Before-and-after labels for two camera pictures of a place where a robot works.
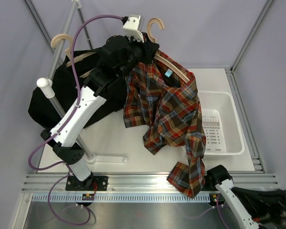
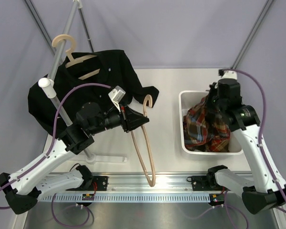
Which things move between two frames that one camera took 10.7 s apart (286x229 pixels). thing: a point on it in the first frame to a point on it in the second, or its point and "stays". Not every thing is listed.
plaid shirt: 162,94 to 203,130
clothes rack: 47,86 stays
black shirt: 48,100 stays
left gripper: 148,49 to 130,119
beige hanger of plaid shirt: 152,39 to 151,102
